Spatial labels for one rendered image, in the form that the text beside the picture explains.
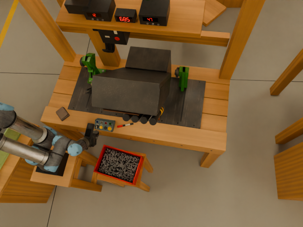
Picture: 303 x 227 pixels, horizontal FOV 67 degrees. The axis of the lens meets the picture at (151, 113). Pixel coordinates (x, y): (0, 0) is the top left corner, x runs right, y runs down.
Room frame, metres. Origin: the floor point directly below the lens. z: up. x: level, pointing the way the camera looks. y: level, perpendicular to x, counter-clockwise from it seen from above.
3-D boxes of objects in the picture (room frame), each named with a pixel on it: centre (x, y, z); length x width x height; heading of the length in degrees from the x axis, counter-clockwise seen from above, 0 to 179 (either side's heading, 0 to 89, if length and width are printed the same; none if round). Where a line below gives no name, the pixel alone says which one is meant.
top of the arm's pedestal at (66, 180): (0.51, 0.83, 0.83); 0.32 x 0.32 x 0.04; 68
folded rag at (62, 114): (0.88, 0.71, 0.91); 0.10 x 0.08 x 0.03; 26
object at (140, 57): (0.97, -0.07, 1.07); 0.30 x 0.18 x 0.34; 66
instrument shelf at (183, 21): (1.13, -0.02, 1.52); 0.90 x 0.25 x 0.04; 66
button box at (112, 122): (0.69, 0.38, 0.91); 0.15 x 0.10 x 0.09; 66
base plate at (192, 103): (0.89, 0.09, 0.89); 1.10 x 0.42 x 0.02; 66
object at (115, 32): (1.12, 0.10, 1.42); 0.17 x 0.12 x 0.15; 66
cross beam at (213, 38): (1.23, -0.06, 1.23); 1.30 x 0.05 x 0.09; 66
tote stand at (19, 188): (0.76, 1.39, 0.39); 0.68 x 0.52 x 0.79; 146
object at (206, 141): (0.63, 0.20, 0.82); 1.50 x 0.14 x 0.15; 66
